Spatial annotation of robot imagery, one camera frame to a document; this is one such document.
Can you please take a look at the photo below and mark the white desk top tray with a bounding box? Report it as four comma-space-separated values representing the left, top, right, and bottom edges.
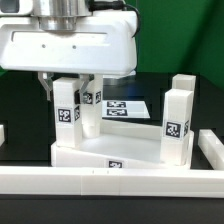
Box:
51, 120, 194, 169

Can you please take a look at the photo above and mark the white front obstacle bar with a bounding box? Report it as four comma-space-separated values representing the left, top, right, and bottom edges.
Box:
0, 166, 224, 198

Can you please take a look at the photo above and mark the white left obstacle bar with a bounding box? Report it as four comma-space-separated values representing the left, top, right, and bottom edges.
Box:
0, 125, 5, 147

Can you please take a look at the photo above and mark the white right obstacle bar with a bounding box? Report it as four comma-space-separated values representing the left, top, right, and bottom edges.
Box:
198, 129, 224, 171

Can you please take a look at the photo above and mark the white obstacle bar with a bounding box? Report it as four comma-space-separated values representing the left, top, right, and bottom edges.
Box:
0, 166, 224, 198
198, 129, 224, 171
0, 125, 5, 147

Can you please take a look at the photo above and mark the AprilTag marker sheet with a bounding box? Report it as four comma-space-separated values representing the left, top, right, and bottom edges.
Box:
102, 100, 150, 119

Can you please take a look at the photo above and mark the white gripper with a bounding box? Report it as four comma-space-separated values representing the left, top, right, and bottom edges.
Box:
0, 11, 137, 104

